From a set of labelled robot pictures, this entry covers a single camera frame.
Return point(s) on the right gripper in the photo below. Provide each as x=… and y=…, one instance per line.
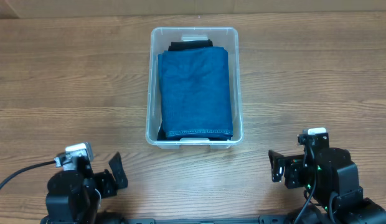
x=294, y=165

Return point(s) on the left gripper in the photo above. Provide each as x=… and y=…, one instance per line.
x=104, y=178

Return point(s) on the black cloth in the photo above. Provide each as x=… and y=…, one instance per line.
x=195, y=44
x=161, y=134

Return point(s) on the blue denim cloth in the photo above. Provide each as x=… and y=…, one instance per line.
x=195, y=94

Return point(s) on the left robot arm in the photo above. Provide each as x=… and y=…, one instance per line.
x=75, y=193

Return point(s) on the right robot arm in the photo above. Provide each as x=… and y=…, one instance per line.
x=331, y=186

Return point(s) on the clear plastic storage bin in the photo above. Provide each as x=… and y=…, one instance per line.
x=161, y=38

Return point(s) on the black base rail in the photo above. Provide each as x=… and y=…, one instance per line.
x=205, y=221

